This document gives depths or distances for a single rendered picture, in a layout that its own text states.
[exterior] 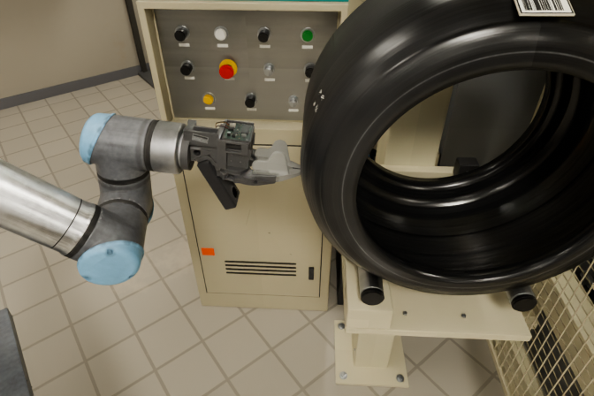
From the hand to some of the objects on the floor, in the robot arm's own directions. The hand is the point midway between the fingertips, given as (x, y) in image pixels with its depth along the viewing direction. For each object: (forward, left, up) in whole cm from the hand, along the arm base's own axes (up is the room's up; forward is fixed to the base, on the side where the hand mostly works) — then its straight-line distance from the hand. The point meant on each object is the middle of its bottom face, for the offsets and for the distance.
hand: (297, 173), depth 76 cm
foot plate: (+38, +10, -112) cm, 119 cm away
